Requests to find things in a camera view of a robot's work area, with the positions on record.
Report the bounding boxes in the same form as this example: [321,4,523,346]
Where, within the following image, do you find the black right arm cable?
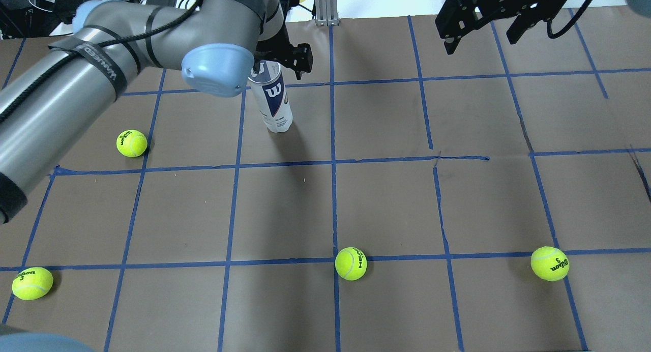
[547,0,603,39]

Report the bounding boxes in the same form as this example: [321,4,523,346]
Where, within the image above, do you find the tennis ball under left gripper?
[116,130,148,158]

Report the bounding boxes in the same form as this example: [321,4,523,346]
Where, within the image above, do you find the aluminium frame post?
[314,0,340,27]

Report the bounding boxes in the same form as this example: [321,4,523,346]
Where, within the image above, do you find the white tennis ball can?
[248,60,293,133]

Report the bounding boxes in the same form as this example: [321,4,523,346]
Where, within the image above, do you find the centre Head tennis ball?
[335,246,368,281]

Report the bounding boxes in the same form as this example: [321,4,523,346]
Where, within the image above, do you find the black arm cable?
[547,0,603,39]
[0,0,204,124]

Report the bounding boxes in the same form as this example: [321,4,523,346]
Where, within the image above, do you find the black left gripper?
[254,20,314,80]

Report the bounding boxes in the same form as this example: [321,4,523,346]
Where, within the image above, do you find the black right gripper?
[435,0,567,55]

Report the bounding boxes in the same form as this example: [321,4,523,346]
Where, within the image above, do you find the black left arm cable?
[0,0,204,124]

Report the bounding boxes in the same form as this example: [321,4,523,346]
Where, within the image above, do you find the tennis ball near base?
[530,246,570,282]

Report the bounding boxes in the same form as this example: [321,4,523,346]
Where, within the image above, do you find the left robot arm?
[1,0,313,224]

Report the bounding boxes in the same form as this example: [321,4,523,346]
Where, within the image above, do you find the front Wilson tennis ball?
[12,267,54,301]

